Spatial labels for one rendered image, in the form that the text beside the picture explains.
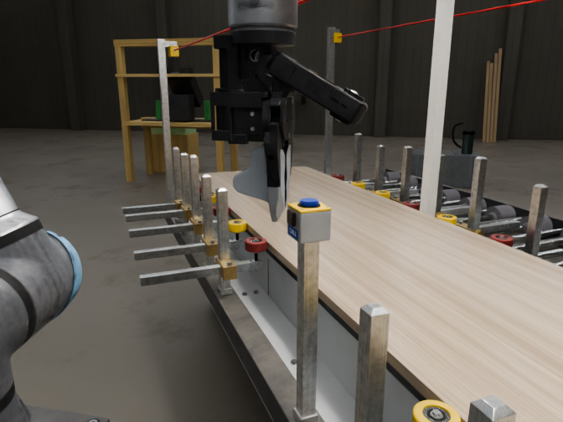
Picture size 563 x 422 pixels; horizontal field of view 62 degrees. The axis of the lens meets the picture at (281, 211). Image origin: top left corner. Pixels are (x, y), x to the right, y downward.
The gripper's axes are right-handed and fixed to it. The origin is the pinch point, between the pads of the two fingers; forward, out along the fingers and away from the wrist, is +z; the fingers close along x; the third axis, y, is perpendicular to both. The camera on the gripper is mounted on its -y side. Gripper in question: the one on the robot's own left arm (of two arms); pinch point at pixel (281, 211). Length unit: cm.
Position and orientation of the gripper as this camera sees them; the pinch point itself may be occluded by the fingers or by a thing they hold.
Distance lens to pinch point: 56.0
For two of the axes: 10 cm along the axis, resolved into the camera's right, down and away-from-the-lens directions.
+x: -2.0, 2.6, -9.4
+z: 0.0, 9.6, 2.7
